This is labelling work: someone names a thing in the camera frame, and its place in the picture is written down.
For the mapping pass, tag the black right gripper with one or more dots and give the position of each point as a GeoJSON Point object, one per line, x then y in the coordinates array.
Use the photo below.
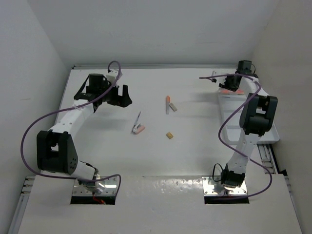
{"type": "Point", "coordinates": [225, 86]}

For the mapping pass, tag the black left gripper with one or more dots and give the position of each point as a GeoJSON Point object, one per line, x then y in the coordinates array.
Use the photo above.
{"type": "Point", "coordinates": [123, 100]}

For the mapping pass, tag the pink red highlighter pen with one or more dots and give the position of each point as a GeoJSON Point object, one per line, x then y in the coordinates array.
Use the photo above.
{"type": "Point", "coordinates": [228, 92]}

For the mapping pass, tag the dark purple highlighter pen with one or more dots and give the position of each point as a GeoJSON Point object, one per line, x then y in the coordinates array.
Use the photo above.
{"type": "Point", "coordinates": [136, 121]}

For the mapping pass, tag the orange capped grey marker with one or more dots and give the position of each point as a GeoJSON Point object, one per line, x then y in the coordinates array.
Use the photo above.
{"type": "Point", "coordinates": [167, 104]}

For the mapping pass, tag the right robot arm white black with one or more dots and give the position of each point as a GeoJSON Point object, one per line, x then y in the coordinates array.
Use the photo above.
{"type": "Point", "coordinates": [256, 118]}

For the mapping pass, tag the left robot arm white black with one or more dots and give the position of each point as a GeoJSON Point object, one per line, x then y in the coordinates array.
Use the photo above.
{"type": "Point", "coordinates": [56, 152]}

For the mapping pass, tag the grey brown eraser block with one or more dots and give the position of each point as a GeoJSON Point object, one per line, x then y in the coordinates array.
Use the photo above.
{"type": "Point", "coordinates": [172, 106]}

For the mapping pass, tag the tan eraser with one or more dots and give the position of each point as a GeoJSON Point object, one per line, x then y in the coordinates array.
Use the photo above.
{"type": "Point", "coordinates": [169, 135]}

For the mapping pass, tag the metal mounting plate left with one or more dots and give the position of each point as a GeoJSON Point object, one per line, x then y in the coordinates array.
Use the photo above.
{"type": "Point", "coordinates": [101, 188]}

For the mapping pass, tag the metal mounting plate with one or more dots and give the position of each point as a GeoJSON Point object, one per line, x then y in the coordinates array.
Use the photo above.
{"type": "Point", "coordinates": [101, 188]}
{"type": "Point", "coordinates": [213, 188]}

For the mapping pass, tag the metal mounting plate right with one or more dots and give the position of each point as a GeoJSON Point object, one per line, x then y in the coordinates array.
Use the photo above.
{"type": "Point", "coordinates": [213, 188]}

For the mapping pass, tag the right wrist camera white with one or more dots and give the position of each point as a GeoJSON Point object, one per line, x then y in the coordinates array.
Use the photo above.
{"type": "Point", "coordinates": [218, 76]}

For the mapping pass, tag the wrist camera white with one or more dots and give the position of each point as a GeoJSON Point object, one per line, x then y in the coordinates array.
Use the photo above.
{"type": "Point", "coordinates": [218, 76]}
{"type": "Point", "coordinates": [112, 75]}

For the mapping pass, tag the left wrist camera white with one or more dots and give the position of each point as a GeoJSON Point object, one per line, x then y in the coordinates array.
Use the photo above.
{"type": "Point", "coordinates": [112, 75]}

